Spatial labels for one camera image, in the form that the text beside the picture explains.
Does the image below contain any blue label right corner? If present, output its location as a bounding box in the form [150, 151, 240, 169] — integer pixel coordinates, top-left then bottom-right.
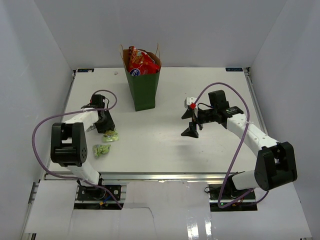
[225, 67, 243, 72]

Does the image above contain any aluminium front rail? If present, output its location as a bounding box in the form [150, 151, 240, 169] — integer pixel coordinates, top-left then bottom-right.
[43, 171, 285, 181]

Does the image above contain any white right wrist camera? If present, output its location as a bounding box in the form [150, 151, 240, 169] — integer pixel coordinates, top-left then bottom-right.
[184, 97, 198, 111]

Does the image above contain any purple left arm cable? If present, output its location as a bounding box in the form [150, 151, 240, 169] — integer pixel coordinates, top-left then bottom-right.
[31, 89, 123, 210]

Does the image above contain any blue label left corner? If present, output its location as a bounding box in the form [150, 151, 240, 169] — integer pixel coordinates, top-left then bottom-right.
[77, 68, 95, 73]

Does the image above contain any brown and green paper bag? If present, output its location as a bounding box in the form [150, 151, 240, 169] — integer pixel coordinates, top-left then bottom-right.
[120, 45, 162, 111]

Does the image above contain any light blue snack packet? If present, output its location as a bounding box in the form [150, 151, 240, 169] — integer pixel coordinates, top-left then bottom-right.
[85, 124, 96, 133]

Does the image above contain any blue label corner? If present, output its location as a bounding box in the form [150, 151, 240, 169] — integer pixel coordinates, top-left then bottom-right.
[225, 67, 243, 72]
[77, 68, 95, 73]

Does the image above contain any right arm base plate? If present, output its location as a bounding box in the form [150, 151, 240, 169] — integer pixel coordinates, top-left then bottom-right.
[204, 184, 258, 212]

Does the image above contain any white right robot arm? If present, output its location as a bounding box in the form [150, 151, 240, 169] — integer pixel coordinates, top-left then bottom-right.
[181, 90, 298, 200]

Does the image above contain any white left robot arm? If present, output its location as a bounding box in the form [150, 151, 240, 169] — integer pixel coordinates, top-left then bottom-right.
[50, 94, 115, 200]

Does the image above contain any large red candy bag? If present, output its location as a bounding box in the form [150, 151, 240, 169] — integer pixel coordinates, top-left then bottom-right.
[127, 46, 160, 77]

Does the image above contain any green snack packet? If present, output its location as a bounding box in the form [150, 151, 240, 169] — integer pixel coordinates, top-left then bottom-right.
[102, 129, 119, 143]
[92, 144, 111, 158]

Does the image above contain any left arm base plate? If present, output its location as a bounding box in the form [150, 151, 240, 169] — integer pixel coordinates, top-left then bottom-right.
[76, 185, 122, 203]

